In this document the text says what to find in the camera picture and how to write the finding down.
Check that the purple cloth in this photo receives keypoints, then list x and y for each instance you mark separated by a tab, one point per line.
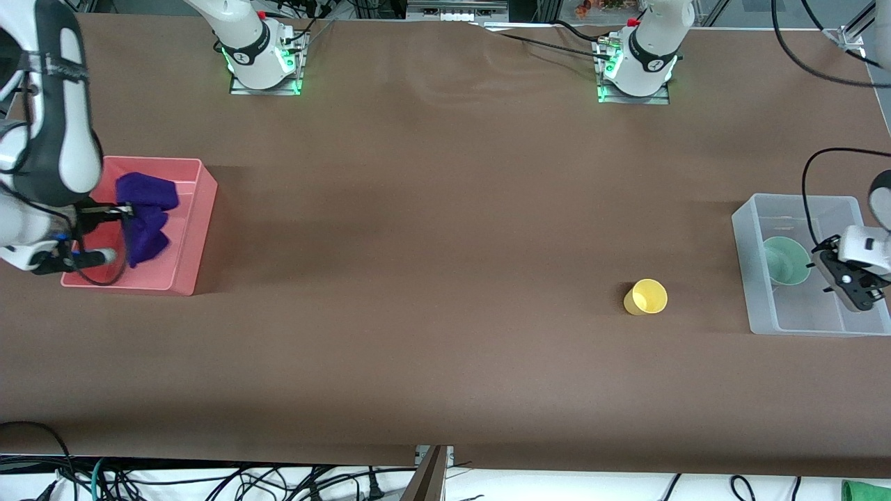
145	223

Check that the green bowl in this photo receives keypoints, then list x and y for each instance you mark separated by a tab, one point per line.
785	261

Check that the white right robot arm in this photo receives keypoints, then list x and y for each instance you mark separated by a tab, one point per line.
62	104

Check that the yellow cup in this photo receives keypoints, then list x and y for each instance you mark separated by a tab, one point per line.
647	298

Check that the clear plastic bin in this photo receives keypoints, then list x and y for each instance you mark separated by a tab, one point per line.
800	313

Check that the pink plastic bin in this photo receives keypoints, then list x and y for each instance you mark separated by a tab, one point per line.
181	236

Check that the green plastic object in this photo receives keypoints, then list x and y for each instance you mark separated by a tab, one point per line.
866	490

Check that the grey power strip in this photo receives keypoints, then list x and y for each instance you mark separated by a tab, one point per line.
456	10

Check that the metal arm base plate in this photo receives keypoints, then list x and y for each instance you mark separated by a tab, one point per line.
268	89
630	97

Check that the aluminium frame bracket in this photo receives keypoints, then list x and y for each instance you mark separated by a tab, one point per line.
853	31

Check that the wooden post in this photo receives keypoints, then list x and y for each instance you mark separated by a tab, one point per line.
428	476

